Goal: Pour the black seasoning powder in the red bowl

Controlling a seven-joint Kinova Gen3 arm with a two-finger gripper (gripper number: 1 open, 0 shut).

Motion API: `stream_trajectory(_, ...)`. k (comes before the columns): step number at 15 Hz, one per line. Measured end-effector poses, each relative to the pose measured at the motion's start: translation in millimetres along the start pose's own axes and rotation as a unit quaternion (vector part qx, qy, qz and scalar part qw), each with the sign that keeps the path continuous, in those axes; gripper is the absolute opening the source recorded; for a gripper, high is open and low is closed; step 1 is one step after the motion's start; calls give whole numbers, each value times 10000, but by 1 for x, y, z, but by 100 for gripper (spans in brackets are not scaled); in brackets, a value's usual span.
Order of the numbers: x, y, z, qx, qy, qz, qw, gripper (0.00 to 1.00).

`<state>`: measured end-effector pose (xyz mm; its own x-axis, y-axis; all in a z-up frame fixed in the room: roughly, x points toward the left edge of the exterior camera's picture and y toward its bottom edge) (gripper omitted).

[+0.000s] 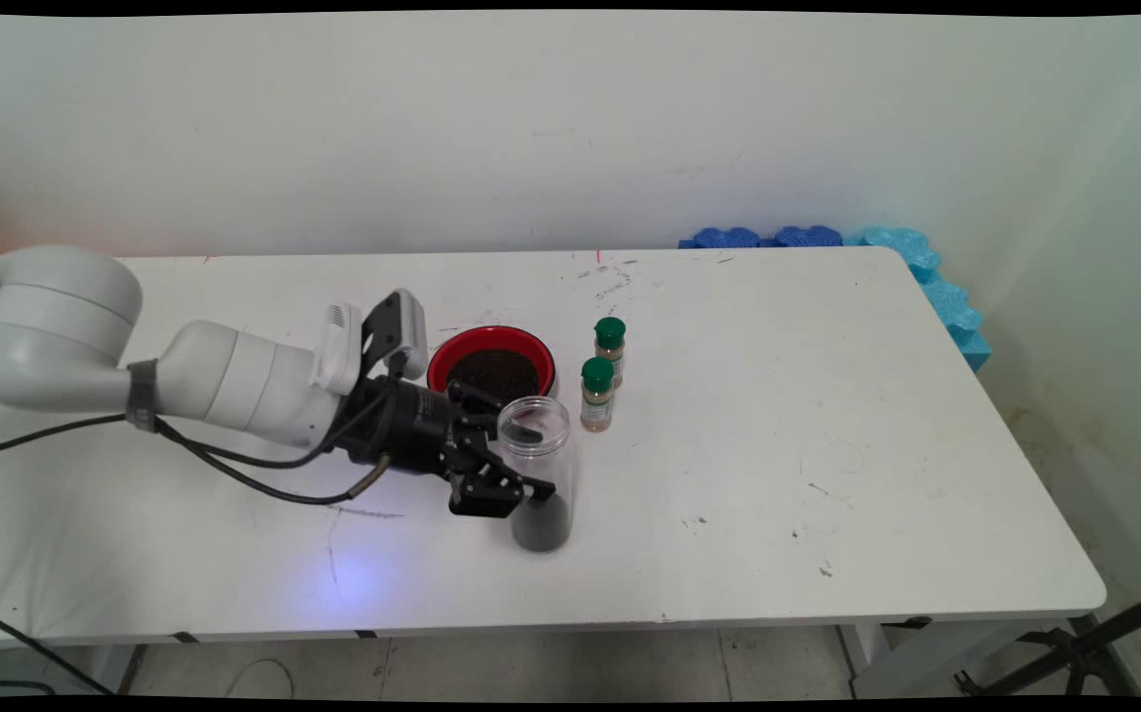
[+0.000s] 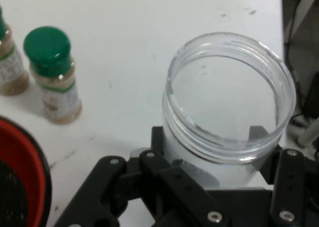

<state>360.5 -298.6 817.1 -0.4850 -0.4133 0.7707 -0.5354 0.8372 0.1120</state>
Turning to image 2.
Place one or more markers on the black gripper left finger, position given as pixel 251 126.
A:
pixel 99 187

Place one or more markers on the clear plastic jar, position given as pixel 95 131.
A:
pixel 224 169

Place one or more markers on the red bowl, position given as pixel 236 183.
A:
pixel 25 147

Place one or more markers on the green cap spice bottle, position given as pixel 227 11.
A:
pixel 10 62
pixel 49 52

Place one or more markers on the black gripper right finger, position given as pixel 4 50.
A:
pixel 287 187

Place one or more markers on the black seeds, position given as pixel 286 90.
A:
pixel 10 192

